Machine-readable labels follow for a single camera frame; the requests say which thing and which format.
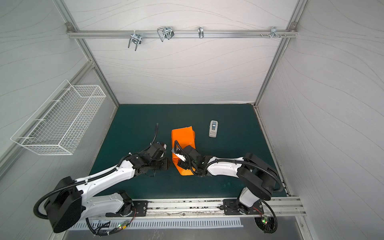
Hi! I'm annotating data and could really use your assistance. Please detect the orange wrapping paper sheet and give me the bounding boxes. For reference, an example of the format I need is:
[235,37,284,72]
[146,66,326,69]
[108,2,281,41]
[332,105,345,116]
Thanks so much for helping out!
[171,126,196,176]

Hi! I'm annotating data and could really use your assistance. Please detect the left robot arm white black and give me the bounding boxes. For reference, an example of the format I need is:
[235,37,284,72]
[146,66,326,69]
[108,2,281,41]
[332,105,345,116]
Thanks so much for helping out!
[33,154,172,233]

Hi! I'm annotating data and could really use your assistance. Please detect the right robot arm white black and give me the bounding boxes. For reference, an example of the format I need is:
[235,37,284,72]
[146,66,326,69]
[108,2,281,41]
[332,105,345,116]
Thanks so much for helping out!
[173,150,284,215]

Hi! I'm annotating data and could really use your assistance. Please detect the green table mat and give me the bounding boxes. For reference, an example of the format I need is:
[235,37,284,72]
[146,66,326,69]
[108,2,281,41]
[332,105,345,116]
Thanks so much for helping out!
[91,104,274,199]

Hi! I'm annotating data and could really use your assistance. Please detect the white vent strip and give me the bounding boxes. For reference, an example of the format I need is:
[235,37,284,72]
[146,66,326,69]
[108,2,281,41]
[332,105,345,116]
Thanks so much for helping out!
[70,218,244,231]

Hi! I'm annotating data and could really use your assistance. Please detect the metal u-bolt clamp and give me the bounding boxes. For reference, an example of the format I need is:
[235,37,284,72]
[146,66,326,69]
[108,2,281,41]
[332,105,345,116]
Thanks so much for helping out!
[157,26,175,42]
[128,32,142,51]

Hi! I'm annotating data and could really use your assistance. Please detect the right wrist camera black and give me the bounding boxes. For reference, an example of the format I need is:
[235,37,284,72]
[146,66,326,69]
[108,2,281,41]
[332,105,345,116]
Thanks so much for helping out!
[172,140,204,164]

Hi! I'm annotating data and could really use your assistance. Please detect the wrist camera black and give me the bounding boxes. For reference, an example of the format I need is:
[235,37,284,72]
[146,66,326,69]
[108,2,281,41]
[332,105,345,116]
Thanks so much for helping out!
[147,123,166,161]
[172,140,204,164]

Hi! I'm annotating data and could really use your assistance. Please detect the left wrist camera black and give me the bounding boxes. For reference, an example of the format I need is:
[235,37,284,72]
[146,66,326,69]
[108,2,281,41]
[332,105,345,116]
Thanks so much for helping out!
[147,123,166,161]

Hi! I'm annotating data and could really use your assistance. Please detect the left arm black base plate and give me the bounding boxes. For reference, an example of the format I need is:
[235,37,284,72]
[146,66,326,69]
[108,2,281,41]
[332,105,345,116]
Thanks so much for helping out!
[106,201,149,218]

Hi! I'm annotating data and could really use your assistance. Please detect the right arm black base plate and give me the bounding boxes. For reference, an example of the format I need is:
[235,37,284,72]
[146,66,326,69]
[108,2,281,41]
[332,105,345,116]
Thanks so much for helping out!
[219,199,264,216]

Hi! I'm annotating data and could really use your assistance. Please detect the left black cable bundle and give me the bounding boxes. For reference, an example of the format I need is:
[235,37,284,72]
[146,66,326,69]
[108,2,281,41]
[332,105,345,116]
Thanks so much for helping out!
[84,217,137,237]

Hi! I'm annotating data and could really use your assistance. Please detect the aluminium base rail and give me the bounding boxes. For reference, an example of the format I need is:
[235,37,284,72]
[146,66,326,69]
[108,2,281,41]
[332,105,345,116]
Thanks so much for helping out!
[89,197,307,219]

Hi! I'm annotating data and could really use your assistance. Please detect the white wire basket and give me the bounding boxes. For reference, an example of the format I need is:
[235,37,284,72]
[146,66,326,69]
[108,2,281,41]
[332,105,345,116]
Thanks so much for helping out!
[11,80,106,156]

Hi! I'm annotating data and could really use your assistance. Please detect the right black cable coil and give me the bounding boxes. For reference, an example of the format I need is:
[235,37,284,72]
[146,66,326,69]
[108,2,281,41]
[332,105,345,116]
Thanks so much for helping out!
[254,199,279,235]

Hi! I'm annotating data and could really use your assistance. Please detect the aluminium cross rail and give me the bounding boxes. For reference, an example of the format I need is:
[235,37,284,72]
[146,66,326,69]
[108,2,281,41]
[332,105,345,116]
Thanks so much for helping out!
[67,29,299,39]

